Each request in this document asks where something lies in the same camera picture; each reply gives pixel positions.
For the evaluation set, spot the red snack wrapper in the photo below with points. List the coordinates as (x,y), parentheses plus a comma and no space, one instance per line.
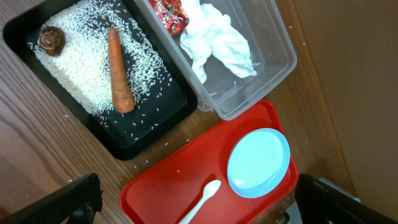
(171,14)

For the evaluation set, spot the clear plastic bin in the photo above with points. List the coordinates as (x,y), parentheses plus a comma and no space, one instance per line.
(272,55)

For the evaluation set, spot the grey dishwasher rack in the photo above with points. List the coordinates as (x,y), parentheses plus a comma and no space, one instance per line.
(310,197)

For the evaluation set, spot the black plastic tray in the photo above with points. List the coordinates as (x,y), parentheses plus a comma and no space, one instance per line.
(131,132)

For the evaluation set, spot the red serving tray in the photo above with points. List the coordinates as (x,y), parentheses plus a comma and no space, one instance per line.
(169,190)

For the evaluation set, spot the brown chocolate pastry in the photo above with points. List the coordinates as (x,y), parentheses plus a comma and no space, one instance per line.
(52,40)

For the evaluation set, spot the white plastic spoon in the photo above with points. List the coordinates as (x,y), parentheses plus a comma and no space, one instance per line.
(209,190)

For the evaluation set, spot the white napkin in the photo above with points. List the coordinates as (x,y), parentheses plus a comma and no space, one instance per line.
(210,33)

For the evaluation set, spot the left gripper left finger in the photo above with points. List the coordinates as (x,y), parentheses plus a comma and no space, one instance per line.
(77,202)

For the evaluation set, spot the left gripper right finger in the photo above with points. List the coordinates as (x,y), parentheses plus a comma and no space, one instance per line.
(350,211)

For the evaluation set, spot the orange carrot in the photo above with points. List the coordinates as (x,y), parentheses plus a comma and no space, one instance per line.
(122,96)

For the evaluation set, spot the light blue plate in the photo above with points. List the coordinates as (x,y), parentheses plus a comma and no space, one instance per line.
(258,163)

